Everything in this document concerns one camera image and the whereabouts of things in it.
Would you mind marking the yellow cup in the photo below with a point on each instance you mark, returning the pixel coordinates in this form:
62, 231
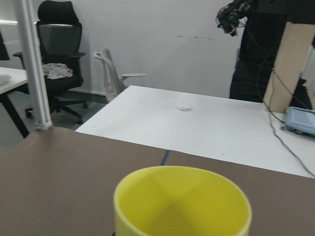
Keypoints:
180, 201

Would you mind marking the small white object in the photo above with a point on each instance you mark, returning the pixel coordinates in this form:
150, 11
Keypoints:
185, 108

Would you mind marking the short blue tape strip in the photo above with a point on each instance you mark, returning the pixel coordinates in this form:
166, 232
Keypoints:
164, 160

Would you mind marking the white office chair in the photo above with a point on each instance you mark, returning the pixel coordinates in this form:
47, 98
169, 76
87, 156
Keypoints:
114, 84

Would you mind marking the white desk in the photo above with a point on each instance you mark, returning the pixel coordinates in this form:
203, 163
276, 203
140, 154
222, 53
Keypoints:
236, 131

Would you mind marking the brown paper table cover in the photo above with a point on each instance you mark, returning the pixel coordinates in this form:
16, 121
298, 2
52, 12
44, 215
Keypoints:
61, 183

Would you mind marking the black office chair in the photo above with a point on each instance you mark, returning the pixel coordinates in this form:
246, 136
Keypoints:
59, 32

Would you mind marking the standing person in black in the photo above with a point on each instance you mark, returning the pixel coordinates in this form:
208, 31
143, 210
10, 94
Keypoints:
261, 39

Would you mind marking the blue teach pendant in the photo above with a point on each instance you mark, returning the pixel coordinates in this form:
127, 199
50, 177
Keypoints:
300, 121

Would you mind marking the cardboard box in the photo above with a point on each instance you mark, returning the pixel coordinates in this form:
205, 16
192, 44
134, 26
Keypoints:
290, 60

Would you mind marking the grey aluminium frame post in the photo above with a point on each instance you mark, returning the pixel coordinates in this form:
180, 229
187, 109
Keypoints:
32, 60

